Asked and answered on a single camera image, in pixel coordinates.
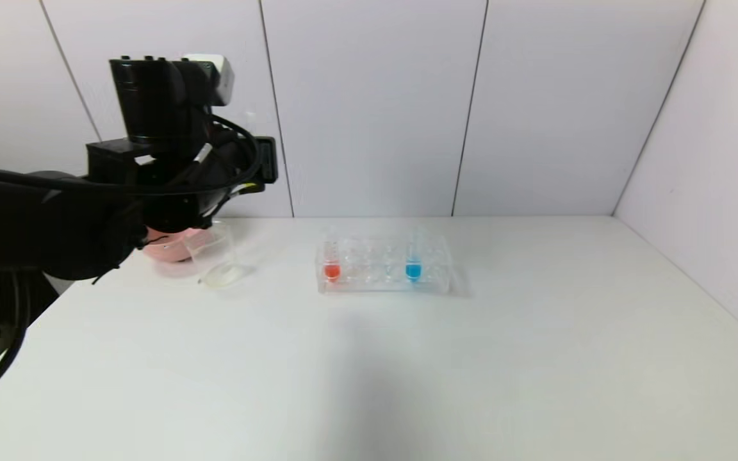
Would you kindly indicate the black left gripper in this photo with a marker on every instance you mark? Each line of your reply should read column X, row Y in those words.
column 267, row 160

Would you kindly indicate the test tube with red liquid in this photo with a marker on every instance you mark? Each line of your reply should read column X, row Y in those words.
column 332, row 272

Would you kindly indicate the clear glass beaker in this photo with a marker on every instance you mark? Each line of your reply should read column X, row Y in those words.
column 218, row 272

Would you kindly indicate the clear acrylic test tube rack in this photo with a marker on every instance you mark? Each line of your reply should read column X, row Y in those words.
column 375, row 282

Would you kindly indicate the test tube with blue liquid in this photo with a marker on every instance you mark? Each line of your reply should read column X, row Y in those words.
column 413, row 271

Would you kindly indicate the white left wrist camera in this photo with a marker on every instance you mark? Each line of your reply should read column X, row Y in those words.
column 218, row 80

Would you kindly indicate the pink bowl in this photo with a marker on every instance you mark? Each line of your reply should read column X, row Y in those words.
column 170, row 250

